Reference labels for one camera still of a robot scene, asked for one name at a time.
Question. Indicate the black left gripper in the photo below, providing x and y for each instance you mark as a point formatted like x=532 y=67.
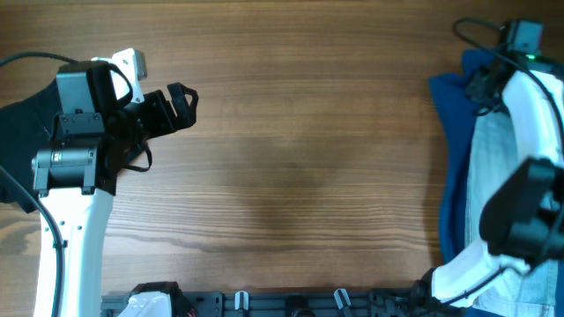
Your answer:
x=187 y=112

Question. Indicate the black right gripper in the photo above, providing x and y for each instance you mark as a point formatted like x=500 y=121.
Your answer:
x=471 y=92

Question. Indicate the light blue denim shorts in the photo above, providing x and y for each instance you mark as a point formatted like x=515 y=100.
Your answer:
x=520 y=225

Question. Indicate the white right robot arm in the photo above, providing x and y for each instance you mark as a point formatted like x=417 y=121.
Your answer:
x=528 y=83

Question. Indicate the left arm base joint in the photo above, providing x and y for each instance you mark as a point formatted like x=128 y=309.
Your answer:
x=158 y=299

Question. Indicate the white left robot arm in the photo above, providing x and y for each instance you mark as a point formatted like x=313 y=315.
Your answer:
x=74 y=226

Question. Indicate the blue shirt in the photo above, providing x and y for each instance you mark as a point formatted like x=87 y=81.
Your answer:
x=481 y=151

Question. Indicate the black garment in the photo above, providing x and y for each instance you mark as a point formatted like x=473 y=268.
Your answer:
x=22 y=141

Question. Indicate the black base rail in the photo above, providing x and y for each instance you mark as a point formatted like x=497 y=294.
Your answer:
x=341 y=302

